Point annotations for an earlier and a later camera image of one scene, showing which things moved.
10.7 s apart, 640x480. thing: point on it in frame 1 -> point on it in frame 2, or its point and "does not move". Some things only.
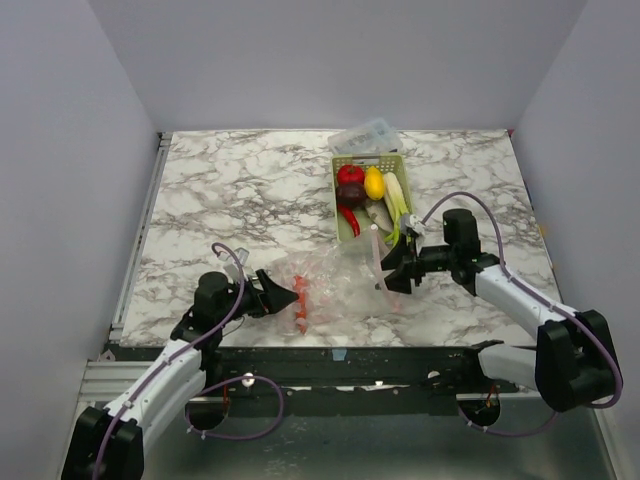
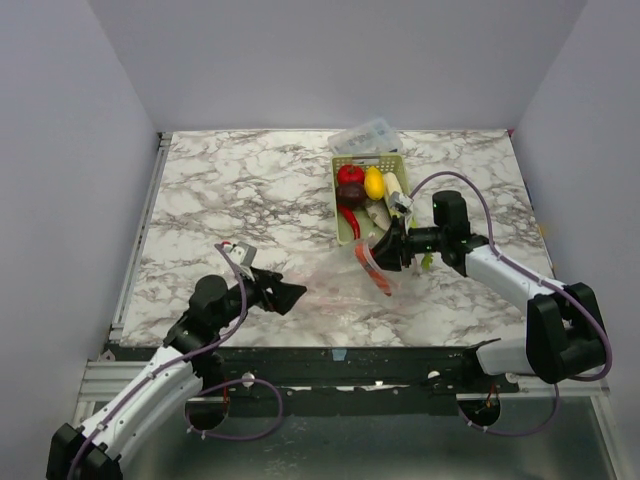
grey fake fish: [379, 212] does not move
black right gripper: [413, 262] -> [401, 245]
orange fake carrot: [300, 283] -> [371, 271]
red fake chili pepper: [351, 218] does not move
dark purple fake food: [351, 194] does not move
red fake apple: [350, 174] does not move
